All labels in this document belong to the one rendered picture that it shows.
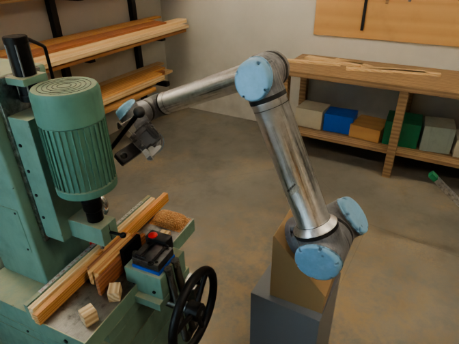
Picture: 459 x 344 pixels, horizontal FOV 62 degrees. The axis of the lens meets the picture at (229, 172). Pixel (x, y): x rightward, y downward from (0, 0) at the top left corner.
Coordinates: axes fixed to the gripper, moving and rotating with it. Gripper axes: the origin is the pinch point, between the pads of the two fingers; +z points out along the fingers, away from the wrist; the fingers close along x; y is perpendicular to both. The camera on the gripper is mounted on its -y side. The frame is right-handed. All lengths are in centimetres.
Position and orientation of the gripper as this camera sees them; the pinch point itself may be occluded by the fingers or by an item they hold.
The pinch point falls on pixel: (132, 142)
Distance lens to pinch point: 120.4
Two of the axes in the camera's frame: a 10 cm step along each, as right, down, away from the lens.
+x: 6.8, 7.3, 0.8
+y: 7.3, -6.8, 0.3
